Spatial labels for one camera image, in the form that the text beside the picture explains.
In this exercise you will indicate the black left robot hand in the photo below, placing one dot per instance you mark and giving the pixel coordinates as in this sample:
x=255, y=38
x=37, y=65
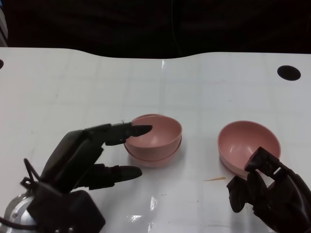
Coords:
x=70, y=157

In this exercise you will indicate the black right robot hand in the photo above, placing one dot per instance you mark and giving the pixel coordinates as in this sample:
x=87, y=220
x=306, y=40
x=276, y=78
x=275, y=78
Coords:
x=279, y=201

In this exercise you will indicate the pink plastic bowl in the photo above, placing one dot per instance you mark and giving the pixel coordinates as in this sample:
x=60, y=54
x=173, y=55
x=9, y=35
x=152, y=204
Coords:
x=160, y=133
x=155, y=162
x=243, y=138

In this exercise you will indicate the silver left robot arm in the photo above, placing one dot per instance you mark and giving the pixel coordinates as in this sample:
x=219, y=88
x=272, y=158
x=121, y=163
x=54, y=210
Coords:
x=17, y=213

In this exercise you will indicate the black round table grommet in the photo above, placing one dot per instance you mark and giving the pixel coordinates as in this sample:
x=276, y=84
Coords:
x=1, y=64
x=288, y=72

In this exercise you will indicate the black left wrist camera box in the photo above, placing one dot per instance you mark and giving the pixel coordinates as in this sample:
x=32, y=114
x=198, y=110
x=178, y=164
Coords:
x=73, y=211

